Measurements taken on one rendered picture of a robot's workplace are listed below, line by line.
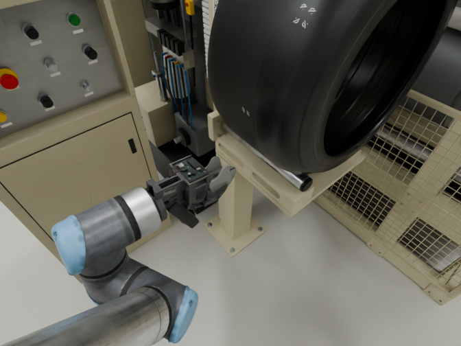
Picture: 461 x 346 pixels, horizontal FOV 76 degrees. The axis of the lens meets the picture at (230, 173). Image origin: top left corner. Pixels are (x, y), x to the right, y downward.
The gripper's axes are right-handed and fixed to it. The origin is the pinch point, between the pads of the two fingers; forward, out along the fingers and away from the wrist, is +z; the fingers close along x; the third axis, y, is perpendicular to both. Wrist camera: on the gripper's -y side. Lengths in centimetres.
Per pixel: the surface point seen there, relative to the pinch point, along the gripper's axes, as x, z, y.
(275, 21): -1.3, 4.3, 32.6
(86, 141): 58, -16, -22
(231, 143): 19.5, 18.1, -12.3
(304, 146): -11.6, 7.8, 12.3
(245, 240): 23, 43, -95
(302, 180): -8.1, 19.0, -6.7
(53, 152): 58, -27, -23
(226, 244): 29, 33, -96
